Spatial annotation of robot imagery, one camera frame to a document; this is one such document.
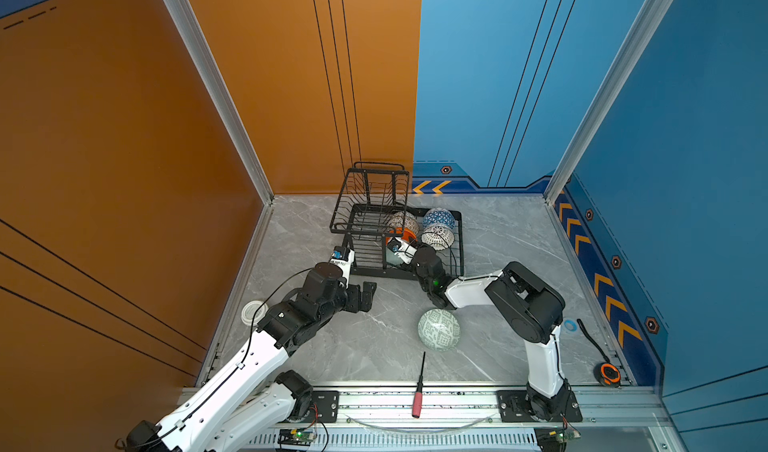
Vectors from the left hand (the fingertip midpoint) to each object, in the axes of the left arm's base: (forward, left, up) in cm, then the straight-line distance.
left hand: (361, 280), depth 76 cm
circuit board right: (-30, -50, -18) cm, 61 cm away
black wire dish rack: (+12, -5, +5) cm, 14 cm away
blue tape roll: (-4, -61, -18) cm, 63 cm away
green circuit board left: (-31, +13, -20) cm, 39 cm away
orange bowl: (+21, -12, -7) cm, 25 cm away
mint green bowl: (+9, -8, -4) cm, 13 cm away
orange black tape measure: (-17, -63, -15) cm, 67 cm away
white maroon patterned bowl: (+26, -24, -16) cm, 39 cm away
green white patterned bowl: (-6, -22, -17) cm, 28 cm away
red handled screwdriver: (-22, -15, -18) cm, 32 cm away
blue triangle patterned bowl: (+33, -24, -12) cm, 43 cm away
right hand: (+20, -13, -8) cm, 25 cm away
